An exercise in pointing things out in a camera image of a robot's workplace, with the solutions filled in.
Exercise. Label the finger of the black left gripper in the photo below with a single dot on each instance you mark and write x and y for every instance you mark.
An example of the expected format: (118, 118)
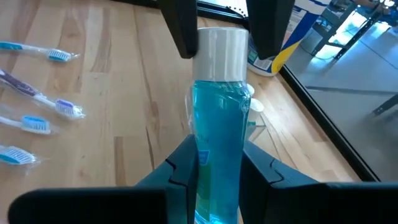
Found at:
(183, 28)
(269, 28)

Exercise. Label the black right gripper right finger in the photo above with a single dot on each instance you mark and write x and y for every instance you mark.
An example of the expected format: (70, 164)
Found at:
(258, 174)

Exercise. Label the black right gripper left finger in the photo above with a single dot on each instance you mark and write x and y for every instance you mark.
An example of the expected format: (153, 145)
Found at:
(186, 168)

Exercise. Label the blue toothbrush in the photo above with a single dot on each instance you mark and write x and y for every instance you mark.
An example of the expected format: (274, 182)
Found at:
(34, 124)
(17, 155)
(59, 55)

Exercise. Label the purple toothbrush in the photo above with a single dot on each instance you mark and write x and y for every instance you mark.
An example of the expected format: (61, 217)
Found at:
(18, 85)

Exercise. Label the white wipes canister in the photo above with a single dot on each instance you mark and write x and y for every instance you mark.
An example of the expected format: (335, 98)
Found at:
(298, 28)

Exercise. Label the clear acrylic organizer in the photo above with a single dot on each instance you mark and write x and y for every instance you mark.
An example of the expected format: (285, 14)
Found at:
(259, 130)

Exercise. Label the black table frame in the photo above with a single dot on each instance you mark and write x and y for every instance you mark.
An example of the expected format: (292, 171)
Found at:
(328, 124)

